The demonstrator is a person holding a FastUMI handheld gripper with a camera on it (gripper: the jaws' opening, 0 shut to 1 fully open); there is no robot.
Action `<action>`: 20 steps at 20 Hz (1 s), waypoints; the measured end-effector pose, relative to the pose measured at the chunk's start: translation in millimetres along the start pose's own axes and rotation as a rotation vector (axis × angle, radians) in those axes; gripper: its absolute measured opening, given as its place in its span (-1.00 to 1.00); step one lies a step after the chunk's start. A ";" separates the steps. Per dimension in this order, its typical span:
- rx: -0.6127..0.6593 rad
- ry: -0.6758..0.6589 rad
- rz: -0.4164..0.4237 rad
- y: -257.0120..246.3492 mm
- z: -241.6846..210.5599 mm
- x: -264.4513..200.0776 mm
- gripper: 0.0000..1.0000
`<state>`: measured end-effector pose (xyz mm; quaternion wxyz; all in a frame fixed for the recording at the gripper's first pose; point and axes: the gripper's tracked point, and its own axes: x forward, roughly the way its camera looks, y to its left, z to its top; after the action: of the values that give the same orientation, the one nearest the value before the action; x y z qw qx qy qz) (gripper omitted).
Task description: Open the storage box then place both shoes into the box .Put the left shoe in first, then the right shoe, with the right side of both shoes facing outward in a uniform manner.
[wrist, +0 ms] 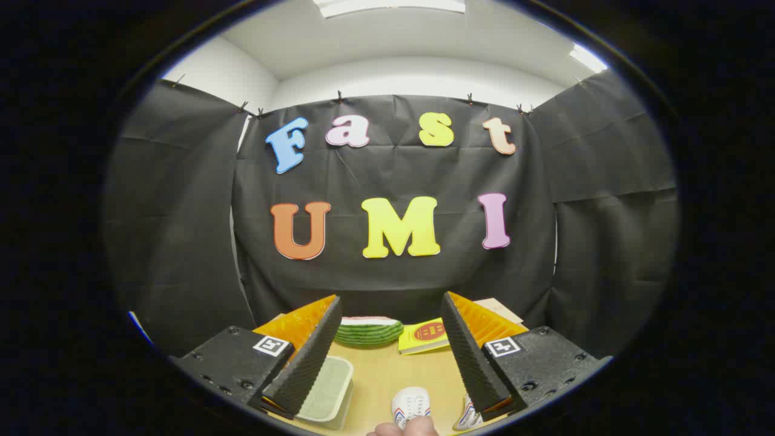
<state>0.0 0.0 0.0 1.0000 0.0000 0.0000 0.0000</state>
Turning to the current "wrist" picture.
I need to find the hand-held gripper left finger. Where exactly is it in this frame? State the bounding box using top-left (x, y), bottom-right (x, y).
top-left (171, 295), bottom-right (342, 420)

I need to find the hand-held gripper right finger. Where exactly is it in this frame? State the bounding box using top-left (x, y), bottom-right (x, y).
top-left (441, 291), bottom-right (613, 422)

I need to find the cream fabric storage box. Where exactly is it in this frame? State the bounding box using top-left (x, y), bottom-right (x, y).
top-left (295, 355), bottom-right (355, 429)

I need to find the white canvas shoe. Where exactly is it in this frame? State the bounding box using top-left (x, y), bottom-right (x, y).
top-left (391, 386), bottom-right (432, 429)
top-left (453, 395), bottom-right (484, 432)

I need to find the yellow book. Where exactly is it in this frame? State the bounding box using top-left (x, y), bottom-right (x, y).
top-left (398, 318), bottom-right (450, 355)

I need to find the beige book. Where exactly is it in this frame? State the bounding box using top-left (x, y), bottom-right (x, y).
top-left (473, 298), bottom-right (524, 326)

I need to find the watermelon slice plush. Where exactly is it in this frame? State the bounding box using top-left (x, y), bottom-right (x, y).
top-left (334, 315), bottom-right (404, 348)

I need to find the small ceiling light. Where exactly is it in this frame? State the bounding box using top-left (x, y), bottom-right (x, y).
top-left (569, 44), bottom-right (608, 74)

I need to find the long ceiling light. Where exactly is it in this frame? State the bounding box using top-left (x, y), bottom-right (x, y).
top-left (314, 0), bottom-right (467, 18)

